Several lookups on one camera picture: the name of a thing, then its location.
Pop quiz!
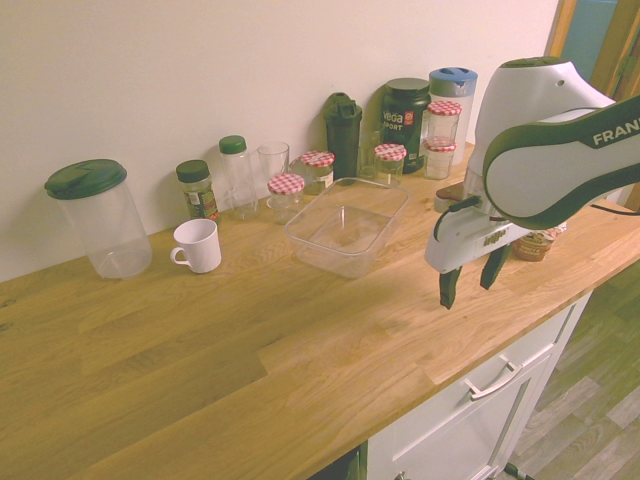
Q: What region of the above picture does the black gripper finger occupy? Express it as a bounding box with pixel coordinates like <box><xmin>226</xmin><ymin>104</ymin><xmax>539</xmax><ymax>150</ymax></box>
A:
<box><xmin>479</xmin><ymin>243</ymin><xmax>513</xmax><ymax>292</ymax></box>
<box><xmin>437</xmin><ymin>266</ymin><xmax>463</xmax><ymax>311</ymax></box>

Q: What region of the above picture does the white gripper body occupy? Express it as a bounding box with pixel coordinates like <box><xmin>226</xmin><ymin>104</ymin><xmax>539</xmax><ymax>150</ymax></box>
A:
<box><xmin>423</xmin><ymin>197</ymin><xmax>526</xmax><ymax>276</ymax></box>

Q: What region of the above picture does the clear rectangular plastic container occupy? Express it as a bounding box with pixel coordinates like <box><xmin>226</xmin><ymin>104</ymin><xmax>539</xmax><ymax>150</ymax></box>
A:
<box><xmin>283</xmin><ymin>176</ymin><xmax>410</xmax><ymax>280</ymax></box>

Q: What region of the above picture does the grey tape roll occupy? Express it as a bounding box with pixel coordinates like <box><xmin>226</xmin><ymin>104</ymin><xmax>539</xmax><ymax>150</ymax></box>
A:
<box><xmin>433</xmin><ymin>184</ymin><xmax>471</xmax><ymax>214</ymax></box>

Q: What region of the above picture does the empty jar checkered lid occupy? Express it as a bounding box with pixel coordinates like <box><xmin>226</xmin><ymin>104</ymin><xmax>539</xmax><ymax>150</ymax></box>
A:
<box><xmin>266</xmin><ymin>173</ymin><xmax>306</xmax><ymax>225</ymax></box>
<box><xmin>425</xmin><ymin>100</ymin><xmax>462</xmax><ymax>148</ymax></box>
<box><xmin>423</xmin><ymin>139</ymin><xmax>458</xmax><ymax>181</ymax></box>

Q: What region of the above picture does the taped jar checkered lid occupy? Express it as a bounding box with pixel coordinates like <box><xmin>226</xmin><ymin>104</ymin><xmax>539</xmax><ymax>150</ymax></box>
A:
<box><xmin>373</xmin><ymin>143</ymin><xmax>407</xmax><ymax>187</ymax></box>

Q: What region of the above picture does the faceted glass tumbler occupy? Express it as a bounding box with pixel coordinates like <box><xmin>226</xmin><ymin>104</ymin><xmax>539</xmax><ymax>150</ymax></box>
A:
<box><xmin>356</xmin><ymin>130</ymin><xmax>384</xmax><ymax>180</ymax></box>

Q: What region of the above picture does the black Vega Sport tub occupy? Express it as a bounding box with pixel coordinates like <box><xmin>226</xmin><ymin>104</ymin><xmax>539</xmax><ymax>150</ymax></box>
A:
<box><xmin>380</xmin><ymin>77</ymin><xmax>433</xmax><ymax>175</ymax></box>

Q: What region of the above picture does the white cabinet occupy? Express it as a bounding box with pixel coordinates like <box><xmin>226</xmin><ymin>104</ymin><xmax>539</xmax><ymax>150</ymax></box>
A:
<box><xmin>366</xmin><ymin>289</ymin><xmax>595</xmax><ymax>480</ymax></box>

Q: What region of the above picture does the clear pitcher blue lid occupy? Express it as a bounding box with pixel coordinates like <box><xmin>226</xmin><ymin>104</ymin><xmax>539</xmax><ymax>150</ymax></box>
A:
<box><xmin>428</xmin><ymin>66</ymin><xmax>480</xmax><ymax>166</ymax></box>

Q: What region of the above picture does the black shaker bottle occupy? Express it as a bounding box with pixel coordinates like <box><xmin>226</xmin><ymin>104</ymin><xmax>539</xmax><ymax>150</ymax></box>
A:
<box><xmin>322</xmin><ymin>91</ymin><xmax>364</xmax><ymax>182</ymax></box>

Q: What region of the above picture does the labelled jar checkered lid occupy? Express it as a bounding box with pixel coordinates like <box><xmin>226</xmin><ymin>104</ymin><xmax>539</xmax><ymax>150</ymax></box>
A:
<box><xmin>299</xmin><ymin>150</ymin><xmax>336</xmax><ymax>196</ymax></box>

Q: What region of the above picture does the tall clear drinking glass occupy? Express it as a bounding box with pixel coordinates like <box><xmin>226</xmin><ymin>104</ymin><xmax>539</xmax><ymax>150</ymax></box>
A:
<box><xmin>257</xmin><ymin>141</ymin><xmax>292</xmax><ymax>184</ymax></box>

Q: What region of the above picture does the clear bottle green cap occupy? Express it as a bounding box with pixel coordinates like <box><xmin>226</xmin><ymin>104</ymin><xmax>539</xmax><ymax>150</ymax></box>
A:
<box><xmin>218</xmin><ymin>135</ymin><xmax>260</xmax><ymax>222</ymax></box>

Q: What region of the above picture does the white mug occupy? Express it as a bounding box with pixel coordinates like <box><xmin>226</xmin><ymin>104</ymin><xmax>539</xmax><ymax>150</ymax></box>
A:
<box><xmin>169</xmin><ymin>218</ymin><xmax>223</xmax><ymax>275</ymax></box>

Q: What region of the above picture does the spice jar dark lid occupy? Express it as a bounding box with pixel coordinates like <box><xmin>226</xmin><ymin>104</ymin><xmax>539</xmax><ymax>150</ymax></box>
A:
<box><xmin>175</xmin><ymin>159</ymin><xmax>222</xmax><ymax>225</ymax></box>

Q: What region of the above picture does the large clear canister green lid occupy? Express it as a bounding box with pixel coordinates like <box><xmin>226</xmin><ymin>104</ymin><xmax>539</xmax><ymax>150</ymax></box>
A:
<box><xmin>43</xmin><ymin>158</ymin><xmax>154</xmax><ymax>280</ymax></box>

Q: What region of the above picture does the white drawer handle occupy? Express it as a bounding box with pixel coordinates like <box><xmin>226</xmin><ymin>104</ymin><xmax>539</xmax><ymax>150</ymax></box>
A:
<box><xmin>462</xmin><ymin>357</ymin><xmax>524</xmax><ymax>402</ymax></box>

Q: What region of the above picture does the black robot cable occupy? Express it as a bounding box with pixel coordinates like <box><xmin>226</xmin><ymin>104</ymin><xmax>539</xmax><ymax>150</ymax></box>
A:
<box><xmin>589</xmin><ymin>201</ymin><xmax>640</xmax><ymax>217</ymax></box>

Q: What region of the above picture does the wooden door frame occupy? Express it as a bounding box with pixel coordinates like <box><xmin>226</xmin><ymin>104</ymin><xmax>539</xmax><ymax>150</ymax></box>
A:
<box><xmin>547</xmin><ymin>0</ymin><xmax>640</xmax><ymax>104</ymax></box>

